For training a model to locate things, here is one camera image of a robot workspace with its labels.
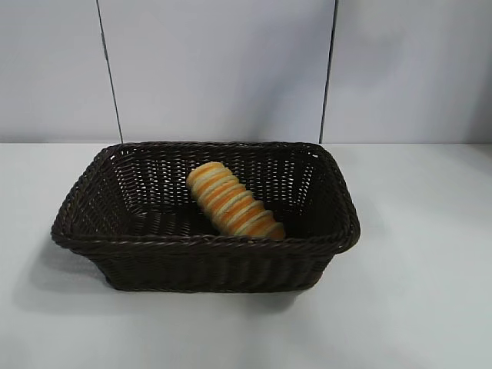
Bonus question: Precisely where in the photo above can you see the long striped bread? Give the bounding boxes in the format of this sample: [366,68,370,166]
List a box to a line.
[186,161,288,241]

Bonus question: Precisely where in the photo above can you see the dark brown woven basket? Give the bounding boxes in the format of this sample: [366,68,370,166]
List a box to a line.
[49,141,362,295]

